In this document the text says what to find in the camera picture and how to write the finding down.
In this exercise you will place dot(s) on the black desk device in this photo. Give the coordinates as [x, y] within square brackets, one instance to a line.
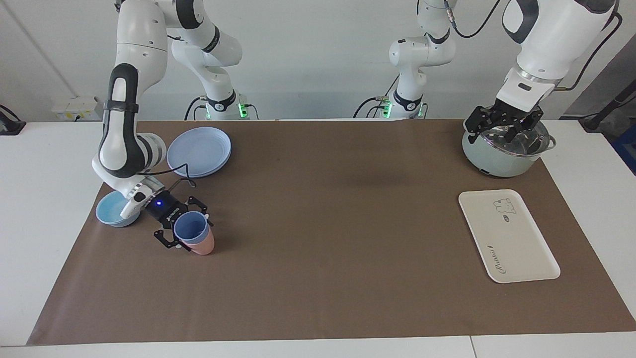
[10, 124]

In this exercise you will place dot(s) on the brown paper table mat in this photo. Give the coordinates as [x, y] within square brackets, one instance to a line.
[323, 248]

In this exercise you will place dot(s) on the cream tray with rabbit print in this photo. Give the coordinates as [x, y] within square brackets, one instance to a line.
[512, 243]

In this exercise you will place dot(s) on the black stand leg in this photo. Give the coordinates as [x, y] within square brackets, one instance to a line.
[603, 112]

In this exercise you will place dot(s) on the pale blue round plate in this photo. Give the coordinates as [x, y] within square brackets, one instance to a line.
[198, 149]

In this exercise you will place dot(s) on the white wall socket box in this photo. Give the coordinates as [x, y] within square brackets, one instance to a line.
[74, 107]

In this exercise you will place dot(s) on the glass pot lid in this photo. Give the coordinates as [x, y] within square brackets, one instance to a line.
[529, 144]

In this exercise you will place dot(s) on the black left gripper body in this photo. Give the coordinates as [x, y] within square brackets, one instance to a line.
[509, 117]

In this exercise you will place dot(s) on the pink plastic cup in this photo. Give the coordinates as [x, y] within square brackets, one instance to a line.
[203, 246]

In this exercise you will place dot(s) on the light blue small bowl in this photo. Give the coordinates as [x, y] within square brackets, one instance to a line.
[110, 211]

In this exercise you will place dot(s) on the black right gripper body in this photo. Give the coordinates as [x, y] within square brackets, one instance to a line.
[166, 209]

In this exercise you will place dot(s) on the blue plastic cup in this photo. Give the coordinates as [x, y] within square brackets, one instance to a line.
[191, 227]

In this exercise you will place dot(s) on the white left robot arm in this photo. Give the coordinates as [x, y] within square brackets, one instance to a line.
[546, 44]

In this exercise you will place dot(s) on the pale green cooking pot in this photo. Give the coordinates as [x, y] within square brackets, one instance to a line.
[497, 161]

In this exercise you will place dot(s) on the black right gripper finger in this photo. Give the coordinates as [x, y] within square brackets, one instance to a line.
[198, 203]
[168, 238]

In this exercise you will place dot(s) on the blue box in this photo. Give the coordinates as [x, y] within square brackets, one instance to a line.
[627, 154]

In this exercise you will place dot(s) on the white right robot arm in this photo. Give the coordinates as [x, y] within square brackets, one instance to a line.
[124, 59]

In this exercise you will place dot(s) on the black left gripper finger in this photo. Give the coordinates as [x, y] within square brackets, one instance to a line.
[481, 118]
[530, 124]

